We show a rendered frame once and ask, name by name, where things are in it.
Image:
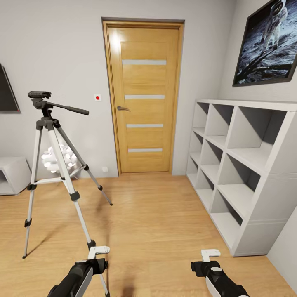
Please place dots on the bookcase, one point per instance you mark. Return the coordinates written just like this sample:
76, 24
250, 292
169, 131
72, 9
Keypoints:
15, 175
224, 147

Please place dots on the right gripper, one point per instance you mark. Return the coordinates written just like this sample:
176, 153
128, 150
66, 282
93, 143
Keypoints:
199, 267

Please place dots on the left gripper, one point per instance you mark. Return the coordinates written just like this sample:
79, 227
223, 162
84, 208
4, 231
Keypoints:
99, 265

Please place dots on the painting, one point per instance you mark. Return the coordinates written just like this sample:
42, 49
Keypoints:
269, 47

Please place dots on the camera tripod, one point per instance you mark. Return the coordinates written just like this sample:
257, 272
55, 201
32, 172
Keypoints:
65, 175

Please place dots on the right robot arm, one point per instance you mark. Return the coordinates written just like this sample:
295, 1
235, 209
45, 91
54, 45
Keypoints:
217, 281

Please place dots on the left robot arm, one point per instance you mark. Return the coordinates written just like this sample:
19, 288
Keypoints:
80, 275

